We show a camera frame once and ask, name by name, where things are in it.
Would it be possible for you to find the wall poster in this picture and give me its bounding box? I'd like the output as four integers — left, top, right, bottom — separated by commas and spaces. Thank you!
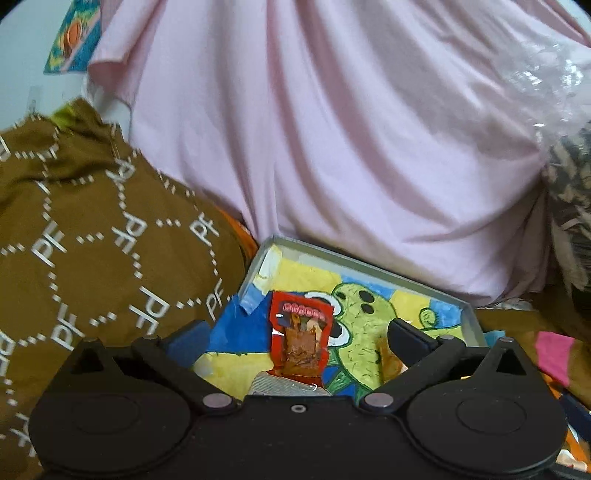
43, 0, 103, 75

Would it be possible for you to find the brown cloth with white print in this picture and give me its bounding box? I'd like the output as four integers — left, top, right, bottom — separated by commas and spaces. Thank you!
0, 98, 250, 480

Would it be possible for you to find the red snack packet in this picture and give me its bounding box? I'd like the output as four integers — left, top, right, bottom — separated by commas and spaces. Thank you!
269, 291, 334, 383

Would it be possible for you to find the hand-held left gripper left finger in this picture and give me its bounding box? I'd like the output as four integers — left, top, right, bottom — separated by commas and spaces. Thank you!
69, 319, 238, 415

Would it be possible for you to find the grey box with cartoon drawing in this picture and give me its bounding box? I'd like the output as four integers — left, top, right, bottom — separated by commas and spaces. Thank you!
191, 234, 489, 400

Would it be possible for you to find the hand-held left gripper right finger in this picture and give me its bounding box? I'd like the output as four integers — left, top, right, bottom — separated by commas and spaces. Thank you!
359, 318, 529, 413

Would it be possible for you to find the pink cloth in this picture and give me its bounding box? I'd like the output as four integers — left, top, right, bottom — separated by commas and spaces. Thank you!
87, 0, 591, 308

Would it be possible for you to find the colourful striped blanket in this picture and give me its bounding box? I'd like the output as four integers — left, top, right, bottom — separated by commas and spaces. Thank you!
221, 210, 591, 480

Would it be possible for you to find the grey brown patterned cloth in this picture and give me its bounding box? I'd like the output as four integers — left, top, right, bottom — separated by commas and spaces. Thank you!
540, 121, 591, 292

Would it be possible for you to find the clear plastic bag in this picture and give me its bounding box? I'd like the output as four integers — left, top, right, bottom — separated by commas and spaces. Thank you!
494, 34, 591, 158

